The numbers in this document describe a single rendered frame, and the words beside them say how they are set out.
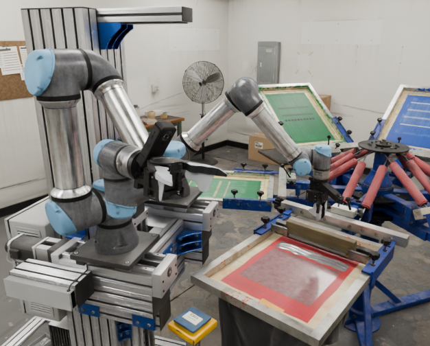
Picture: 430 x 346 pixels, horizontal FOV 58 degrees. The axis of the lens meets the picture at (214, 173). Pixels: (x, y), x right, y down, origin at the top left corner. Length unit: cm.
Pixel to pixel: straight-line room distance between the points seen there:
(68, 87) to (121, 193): 33
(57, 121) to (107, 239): 42
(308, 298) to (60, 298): 92
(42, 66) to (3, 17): 379
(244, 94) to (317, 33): 482
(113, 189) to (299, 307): 92
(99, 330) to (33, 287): 54
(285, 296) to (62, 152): 101
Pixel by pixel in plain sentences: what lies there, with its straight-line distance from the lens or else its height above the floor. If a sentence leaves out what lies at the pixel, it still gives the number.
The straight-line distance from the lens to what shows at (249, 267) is 180.
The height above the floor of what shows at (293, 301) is 95.
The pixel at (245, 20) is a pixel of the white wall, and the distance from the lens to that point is 707.
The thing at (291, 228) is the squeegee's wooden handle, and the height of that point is 103.
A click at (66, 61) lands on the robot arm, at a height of 187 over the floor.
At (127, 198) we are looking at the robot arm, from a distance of 97.
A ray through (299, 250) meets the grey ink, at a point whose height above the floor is 96.
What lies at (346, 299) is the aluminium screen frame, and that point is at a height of 99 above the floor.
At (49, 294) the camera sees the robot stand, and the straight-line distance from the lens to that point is 141.
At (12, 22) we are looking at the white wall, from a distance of 490.
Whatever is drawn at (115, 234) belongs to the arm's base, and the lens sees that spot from 131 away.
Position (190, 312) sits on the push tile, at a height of 97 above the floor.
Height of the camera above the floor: 192
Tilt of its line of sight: 19 degrees down
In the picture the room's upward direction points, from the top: straight up
